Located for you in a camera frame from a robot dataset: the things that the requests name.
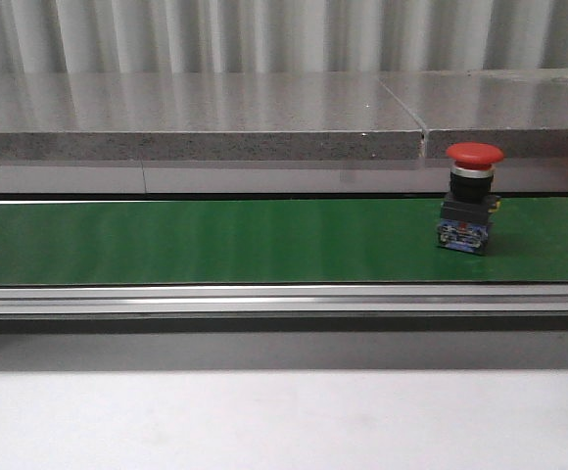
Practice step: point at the red mushroom push button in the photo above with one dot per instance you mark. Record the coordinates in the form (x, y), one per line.
(465, 216)

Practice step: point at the green conveyor belt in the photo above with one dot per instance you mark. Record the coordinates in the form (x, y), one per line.
(272, 241)

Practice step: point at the grey right counter slab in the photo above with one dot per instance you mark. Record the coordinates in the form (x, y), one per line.
(523, 112)

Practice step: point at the grey stone counter slab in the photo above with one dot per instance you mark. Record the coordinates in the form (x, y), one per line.
(156, 117)

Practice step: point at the grey pleated curtain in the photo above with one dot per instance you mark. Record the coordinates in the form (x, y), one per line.
(269, 36)

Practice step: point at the aluminium conveyor frame rail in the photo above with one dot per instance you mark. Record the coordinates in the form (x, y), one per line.
(302, 301)

